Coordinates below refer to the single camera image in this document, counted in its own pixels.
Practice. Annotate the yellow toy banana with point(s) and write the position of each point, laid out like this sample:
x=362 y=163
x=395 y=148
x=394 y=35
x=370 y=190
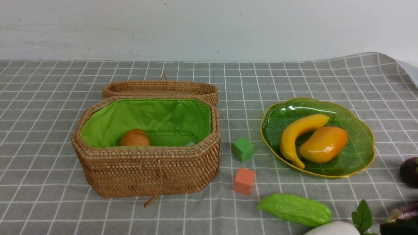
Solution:
x=296 y=129

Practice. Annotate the brown toy potato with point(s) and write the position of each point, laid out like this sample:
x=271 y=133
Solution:
x=135 y=137

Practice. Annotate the green radish leaf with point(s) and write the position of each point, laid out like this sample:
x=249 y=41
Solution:
x=362 y=218

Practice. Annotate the purple toy eggplant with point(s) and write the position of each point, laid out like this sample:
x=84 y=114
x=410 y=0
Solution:
x=405 y=212

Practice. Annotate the green toy bitter gourd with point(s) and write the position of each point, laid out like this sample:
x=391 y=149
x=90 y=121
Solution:
x=296 y=209

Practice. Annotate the woven rattan basket green lining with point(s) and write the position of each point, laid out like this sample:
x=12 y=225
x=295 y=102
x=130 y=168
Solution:
x=183 y=157

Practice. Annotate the woven rattan basket lid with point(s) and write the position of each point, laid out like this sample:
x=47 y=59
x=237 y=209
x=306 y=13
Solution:
x=162 y=86

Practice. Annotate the green glass leaf plate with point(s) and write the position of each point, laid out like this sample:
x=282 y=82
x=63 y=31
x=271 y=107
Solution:
x=355 y=157

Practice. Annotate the white toy radish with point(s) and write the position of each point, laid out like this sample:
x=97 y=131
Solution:
x=334 y=228

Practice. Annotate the green foam cube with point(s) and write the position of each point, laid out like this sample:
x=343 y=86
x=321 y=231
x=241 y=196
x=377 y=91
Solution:
x=242 y=149

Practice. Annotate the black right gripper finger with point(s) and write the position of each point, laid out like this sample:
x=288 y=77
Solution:
x=400 y=227

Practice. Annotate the dark purple mangosteen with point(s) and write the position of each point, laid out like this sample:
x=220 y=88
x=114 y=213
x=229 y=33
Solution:
x=408 y=172

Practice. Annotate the orange toy mango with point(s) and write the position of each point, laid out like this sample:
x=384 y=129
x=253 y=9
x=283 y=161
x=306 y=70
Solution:
x=324 y=144

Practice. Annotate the orange foam cube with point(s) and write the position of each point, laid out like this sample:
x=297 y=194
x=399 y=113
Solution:
x=244 y=181

